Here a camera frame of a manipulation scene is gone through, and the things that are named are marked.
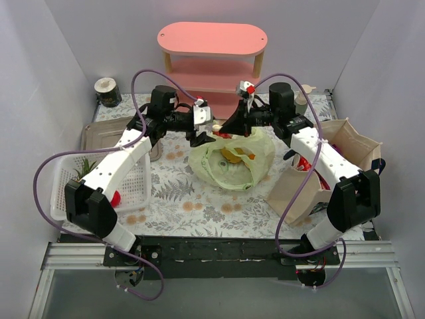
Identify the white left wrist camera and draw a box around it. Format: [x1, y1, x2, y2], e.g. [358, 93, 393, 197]
[193, 98, 214, 130]

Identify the beige canvas tote bag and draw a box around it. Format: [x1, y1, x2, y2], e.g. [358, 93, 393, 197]
[266, 119, 381, 226]

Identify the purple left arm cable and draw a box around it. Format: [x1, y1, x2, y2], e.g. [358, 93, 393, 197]
[32, 68, 203, 302]

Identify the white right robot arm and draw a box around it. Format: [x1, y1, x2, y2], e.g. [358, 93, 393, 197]
[220, 81, 381, 264]

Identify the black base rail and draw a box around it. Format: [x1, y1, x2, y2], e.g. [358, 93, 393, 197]
[103, 236, 340, 280]

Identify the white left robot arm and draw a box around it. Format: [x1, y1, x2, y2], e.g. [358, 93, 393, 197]
[64, 85, 213, 266]

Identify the red frosted toy donut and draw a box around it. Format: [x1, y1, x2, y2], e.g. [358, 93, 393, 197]
[213, 132, 232, 139]

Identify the red snack package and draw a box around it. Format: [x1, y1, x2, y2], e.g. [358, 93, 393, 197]
[292, 155, 330, 190]

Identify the stainless steel tray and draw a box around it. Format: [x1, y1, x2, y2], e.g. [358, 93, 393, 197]
[81, 116, 163, 162]

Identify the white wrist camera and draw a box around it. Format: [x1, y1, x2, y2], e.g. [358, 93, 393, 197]
[236, 80, 255, 100]
[193, 98, 214, 130]

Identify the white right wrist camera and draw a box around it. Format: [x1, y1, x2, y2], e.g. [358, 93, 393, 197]
[236, 80, 255, 100]

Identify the white plastic basket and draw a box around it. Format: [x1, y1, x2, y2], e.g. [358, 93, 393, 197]
[50, 153, 151, 221]

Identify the yellow toy madeleine cake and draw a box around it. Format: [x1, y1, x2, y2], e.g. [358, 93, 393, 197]
[220, 148, 245, 164]

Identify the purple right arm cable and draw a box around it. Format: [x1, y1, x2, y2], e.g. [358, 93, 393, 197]
[252, 73, 348, 289]

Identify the green plastic grocery bag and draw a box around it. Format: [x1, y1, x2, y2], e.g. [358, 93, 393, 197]
[189, 128, 275, 191]

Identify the toy pineapple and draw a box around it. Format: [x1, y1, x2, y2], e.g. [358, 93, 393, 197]
[74, 158, 97, 181]

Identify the grey pump soap bottle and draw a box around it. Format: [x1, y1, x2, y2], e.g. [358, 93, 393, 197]
[294, 84, 316, 115]

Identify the red toy apple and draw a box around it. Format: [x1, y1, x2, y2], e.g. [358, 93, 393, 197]
[110, 191, 122, 208]

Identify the pink three-tier shelf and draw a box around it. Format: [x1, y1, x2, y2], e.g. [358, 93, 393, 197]
[157, 22, 268, 120]

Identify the floral patterned table mat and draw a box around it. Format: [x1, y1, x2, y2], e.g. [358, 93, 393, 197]
[89, 92, 366, 240]

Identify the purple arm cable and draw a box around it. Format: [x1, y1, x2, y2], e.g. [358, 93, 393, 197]
[252, 73, 348, 289]
[32, 68, 203, 302]

